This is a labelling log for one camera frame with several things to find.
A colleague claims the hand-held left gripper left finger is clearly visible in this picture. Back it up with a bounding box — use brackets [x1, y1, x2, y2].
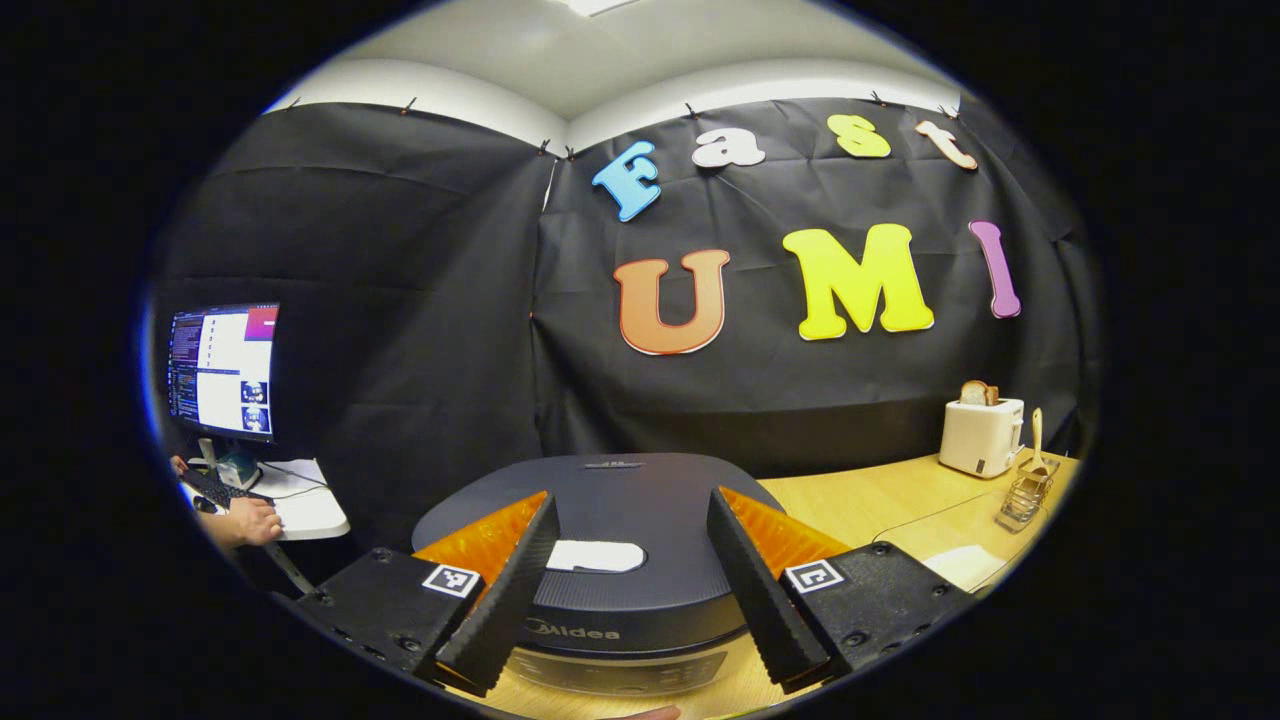
[300, 490, 559, 698]

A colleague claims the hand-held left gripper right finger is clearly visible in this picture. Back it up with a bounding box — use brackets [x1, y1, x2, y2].
[706, 487, 976, 691]

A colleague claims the dark grey rice cooker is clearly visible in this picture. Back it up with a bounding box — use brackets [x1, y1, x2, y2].
[412, 452, 791, 698]

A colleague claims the white rice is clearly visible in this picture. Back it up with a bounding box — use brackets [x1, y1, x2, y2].
[920, 545, 1009, 593]

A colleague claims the white side table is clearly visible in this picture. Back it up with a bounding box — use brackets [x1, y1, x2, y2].
[180, 458, 351, 596]

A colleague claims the white toaster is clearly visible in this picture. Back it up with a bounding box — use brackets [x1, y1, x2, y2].
[938, 397, 1026, 479]

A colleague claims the small teal box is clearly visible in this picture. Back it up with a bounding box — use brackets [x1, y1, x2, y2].
[217, 450, 263, 491]

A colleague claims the black keyboard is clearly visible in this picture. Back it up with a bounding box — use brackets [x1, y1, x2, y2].
[180, 468, 273, 506]

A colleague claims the black backdrop cloth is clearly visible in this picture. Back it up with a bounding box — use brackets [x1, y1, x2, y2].
[145, 95, 1101, 561]

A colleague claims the computer monitor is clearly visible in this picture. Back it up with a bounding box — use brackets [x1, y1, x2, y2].
[165, 303, 281, 469]

